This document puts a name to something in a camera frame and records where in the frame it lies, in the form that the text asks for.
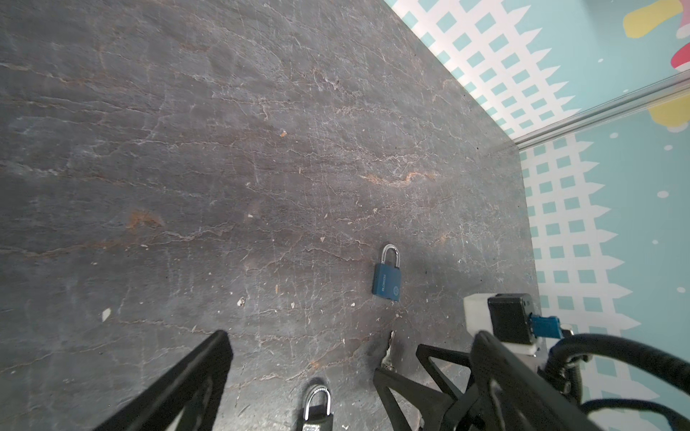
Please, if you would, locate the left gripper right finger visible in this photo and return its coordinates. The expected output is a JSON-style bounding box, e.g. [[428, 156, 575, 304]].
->
[[373, 368, 456, 431]]

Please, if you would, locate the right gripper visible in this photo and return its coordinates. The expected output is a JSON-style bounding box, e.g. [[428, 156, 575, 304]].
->
[[414, 329, 605, 431]]

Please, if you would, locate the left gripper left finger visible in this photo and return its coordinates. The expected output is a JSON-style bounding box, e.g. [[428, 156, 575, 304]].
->
[[97, 330, 234, 430]]

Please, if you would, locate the key for blue padlock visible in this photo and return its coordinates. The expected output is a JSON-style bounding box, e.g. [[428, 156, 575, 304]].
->
[[379, 330, 395, 373]]

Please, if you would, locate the blue padlock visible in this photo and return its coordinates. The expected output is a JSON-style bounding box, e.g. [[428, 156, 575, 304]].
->
[[372, 244, 402, 302]]

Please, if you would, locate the black padlock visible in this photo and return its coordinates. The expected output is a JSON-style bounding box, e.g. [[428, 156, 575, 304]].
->
[[298, 384, 334, 431]]

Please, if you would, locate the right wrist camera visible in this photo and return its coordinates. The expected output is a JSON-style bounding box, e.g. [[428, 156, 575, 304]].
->
[[463, 294, 564, 357]]

